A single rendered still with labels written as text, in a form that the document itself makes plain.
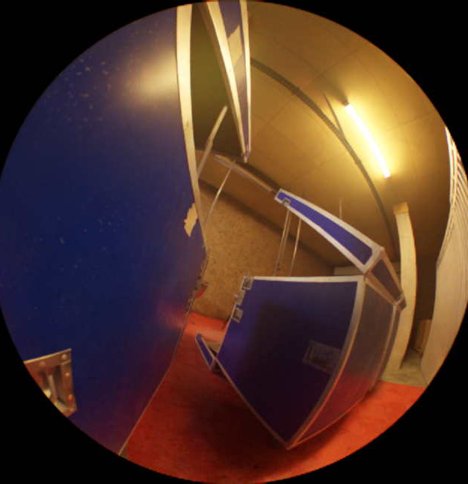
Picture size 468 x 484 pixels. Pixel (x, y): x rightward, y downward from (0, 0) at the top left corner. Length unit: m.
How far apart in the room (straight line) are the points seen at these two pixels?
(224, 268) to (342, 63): 4.55
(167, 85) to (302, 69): 2.33
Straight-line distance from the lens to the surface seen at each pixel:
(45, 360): 0.16
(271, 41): 2.48
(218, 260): 3.87
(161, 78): 0.16
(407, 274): 3.47
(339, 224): 0.79
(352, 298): 0.63
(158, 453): 0.87
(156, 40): 0.16
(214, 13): 0.24
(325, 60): 2.47
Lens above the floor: 0.79
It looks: 18 degrees up
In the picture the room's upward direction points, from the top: 19 degrees clockwise
